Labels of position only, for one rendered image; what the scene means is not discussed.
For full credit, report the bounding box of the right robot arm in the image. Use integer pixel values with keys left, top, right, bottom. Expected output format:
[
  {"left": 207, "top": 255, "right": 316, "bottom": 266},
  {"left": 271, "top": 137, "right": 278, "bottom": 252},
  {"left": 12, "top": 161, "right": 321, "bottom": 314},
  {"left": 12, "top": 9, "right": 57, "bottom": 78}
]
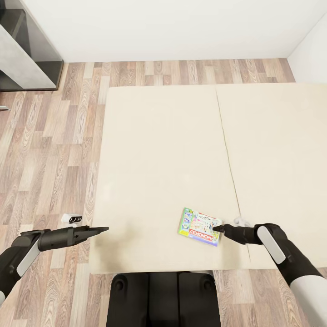
[{"left": 212, "top": 217, "right": 327, "bottom": 327}]

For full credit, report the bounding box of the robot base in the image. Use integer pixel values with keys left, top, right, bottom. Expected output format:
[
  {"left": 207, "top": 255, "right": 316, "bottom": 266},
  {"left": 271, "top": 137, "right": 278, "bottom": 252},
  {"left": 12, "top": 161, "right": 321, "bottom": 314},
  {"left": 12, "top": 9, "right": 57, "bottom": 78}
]
[{"left": 106, "top": 270, "right": 221, "bottom": 327}]

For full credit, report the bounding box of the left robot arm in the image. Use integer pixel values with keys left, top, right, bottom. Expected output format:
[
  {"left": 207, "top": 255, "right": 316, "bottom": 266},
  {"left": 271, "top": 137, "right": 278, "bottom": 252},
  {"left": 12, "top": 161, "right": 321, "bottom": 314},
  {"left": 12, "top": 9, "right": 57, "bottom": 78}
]
[{"left": 0, "top": 213, "right": 109, "bottom": 307}]

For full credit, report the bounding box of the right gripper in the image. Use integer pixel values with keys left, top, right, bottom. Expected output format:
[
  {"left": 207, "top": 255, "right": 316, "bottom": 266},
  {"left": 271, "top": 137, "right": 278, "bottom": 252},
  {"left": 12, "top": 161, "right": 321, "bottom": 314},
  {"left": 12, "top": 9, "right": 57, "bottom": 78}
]
[{"left": 212, "top": 224, "right": 248, "bottom": 245}]

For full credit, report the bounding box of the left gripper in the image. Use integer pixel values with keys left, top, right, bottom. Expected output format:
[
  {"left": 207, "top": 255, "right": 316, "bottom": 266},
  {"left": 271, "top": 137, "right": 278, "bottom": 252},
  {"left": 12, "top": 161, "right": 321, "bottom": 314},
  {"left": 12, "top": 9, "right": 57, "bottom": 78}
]
[{"left": 51, "top": 225, "right": 109, "bottom": 249}]

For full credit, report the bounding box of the board game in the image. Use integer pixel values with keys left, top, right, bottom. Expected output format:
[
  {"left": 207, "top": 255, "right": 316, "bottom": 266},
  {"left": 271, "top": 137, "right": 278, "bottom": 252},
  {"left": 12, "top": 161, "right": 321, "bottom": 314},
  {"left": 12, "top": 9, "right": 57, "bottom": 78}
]
[{"left": 178, "top": 208, "right": 222, "bottom": 247}]

